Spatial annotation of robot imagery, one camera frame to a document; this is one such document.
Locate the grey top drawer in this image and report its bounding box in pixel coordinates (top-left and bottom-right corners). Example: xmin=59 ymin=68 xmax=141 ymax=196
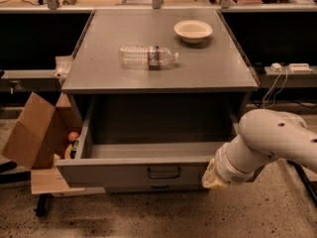
xmin=57 ymin=94 xmax=238 ymax=188

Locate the grey drawer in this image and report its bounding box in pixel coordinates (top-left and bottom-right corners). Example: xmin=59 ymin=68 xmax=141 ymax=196
xmin=105 ymin=183 xmax=206 ymax=193
xmin=57 ymin=94 xmax=238 ymax=188

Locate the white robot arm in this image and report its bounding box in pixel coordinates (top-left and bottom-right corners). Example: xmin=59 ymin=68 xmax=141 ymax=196
xmin=202 ymin=109 xmax=317 ymax=189

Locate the grey middle drawer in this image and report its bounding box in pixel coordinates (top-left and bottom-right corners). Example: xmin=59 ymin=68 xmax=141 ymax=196
xmin=105 ymin=183 xmax=206 ymax=193

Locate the grey metal drawer cabinet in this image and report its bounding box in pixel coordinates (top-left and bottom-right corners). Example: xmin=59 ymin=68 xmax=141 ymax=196
xmin=57 ymin=9 xmax=259 ymax=192

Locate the black metal stand leg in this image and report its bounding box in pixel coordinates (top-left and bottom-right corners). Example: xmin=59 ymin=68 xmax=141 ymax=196
xmin=288 ymin=161 xmax=317 ymax=207

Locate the white power strip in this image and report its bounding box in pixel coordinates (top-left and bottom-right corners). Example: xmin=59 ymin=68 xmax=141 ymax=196
xmin=269 ymin=62 xmax=313 ymax=74

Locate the clear plastic water bottle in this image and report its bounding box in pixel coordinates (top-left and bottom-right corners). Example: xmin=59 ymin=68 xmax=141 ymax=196
xmin=118 ymin=45 xmax=178 ymax=70

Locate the pink ball in box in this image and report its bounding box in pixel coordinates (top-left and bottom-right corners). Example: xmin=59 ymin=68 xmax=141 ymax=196
xmin=68 ymin=132 xmax=79 ymax=143

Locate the yellow banana toy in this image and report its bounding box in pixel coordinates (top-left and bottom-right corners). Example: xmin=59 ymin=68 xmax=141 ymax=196
xmin=64 ymin=144 xmax=72 ymax=159

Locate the white paper bowl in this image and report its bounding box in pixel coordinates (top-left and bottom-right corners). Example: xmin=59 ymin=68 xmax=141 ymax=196
xmin=173 ymin=20 xmax=213 ymax=44

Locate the black left stand base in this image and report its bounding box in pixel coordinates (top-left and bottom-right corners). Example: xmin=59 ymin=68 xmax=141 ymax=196
xmin=0 ymin=161 xmax=51 ymax=218

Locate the brown cardboard box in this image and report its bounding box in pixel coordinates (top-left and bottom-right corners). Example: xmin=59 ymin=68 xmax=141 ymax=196
xmin=2 ymin=92 xmax=85 ymax=196

